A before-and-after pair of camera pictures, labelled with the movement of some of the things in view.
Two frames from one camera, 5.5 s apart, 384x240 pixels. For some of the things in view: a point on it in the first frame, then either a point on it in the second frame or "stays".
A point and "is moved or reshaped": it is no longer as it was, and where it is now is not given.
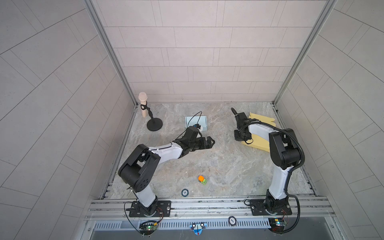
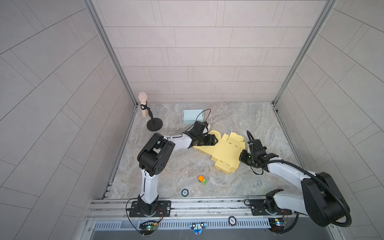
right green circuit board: (277, 224) stays
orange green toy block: (202, 179) stays
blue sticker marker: (198, 228) stays
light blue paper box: (202, 120) is moved or reshaped
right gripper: (237, 138) to (243, 153)
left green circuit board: (147, 227) stays
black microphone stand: (155, 124) stays
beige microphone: (143, 97) stays
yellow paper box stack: (259, 142) to (226, 152)
